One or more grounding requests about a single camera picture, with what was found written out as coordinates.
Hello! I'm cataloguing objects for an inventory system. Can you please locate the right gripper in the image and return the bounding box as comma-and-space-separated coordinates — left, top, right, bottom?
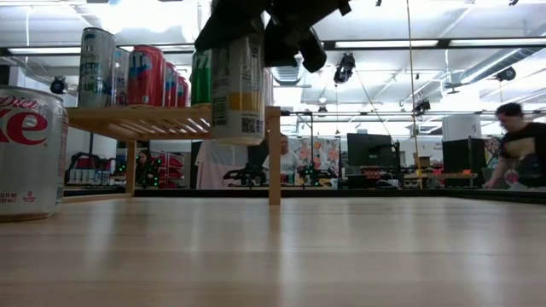
194, 0, 353, 74

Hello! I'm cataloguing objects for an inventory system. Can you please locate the green Sprite can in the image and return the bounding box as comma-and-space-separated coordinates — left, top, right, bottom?
190, 49, 213, 107

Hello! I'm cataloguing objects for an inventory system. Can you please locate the silver Diet Coke can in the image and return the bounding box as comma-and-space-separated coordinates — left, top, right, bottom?
0, 85, 71, 223
263, 67, 276, 107

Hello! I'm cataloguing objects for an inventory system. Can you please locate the wooden slatted shelf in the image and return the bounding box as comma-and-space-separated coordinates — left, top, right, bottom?
63, 106, 282, 206

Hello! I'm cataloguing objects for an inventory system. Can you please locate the white background sheet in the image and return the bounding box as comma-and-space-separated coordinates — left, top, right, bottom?
195, 140, 249, 191

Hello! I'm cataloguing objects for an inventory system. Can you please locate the person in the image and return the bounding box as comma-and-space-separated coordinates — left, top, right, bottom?
484, 101, 546, 192
262, 133, 303, 185

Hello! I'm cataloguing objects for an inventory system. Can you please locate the floral patterned panel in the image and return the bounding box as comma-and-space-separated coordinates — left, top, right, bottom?
293, 136, 342, 188

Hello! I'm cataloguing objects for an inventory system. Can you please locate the background robot station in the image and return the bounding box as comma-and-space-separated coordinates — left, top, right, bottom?
64, 147, 189, 189

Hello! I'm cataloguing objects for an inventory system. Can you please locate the brown cardboard box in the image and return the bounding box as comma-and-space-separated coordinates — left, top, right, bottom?
412, 153, 434, 170

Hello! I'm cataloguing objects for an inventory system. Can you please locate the wooden background table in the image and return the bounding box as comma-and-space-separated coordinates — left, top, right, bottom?
403, 171, 479, 188

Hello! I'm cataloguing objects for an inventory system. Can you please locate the black overhead camera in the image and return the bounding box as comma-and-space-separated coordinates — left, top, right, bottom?
332, 51, 357, 85
49, 75, 69, 96
412, 98, 432, 115
495, 66, 518, 84

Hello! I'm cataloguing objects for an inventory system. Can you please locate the thin hanging yellow cord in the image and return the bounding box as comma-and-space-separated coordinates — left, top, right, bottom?
404, 0, 424, 189

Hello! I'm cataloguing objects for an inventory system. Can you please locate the black aluminium table frame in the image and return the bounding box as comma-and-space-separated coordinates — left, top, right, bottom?
63, 187, 546, 206

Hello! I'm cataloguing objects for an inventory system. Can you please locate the black overhead frame bar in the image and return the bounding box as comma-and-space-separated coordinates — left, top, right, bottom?
0, 38, 546, 57

